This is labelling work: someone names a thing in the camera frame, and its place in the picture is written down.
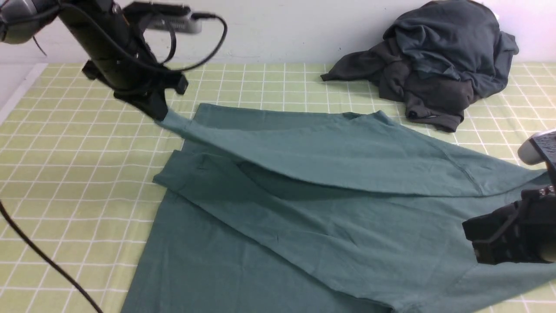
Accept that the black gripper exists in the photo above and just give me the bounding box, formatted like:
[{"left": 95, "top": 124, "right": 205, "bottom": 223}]
[
  {"left": 58, "top": 0, "right": 189, "bottom": 122},
  {"left": 462, "top": 186, "right": 556, "bottom": 265}
]

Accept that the green long-sleeved shirt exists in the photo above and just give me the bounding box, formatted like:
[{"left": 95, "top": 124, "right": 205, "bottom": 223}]
[{"left": 122, "top": 103, "right": 555, "bottom": 313}]

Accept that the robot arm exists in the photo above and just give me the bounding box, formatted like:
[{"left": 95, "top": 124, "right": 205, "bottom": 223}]
[{"left": 1, "top": 0, "right": 191, "bottom": 121}]

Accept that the green checkered tablecloth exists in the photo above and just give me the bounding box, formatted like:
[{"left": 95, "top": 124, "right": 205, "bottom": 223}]
[{"left": 0, "top": 62, "right": 556, "bottom": 313}]

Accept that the dark grey crumpled garment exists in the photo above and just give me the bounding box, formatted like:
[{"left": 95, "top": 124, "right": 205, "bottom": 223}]
[{"left": 321, "top": 38, "right": 479, "bottom": 133}]

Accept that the black camera cable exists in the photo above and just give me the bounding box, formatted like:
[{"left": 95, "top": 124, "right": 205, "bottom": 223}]
[
  {"left": 0, "top": 200, "right": 103, "bottom": 313},
  {"left": 65, "top": 2, "right": 228, "bottom": 72}
]

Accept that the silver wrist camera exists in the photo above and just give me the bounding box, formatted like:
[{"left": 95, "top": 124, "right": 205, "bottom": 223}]
[
  {"left": 123, "top": 1, "right": 202, "bottom": 34},
  {"left": 518, "top": 128, "right": 556, "bottom": 166}
]

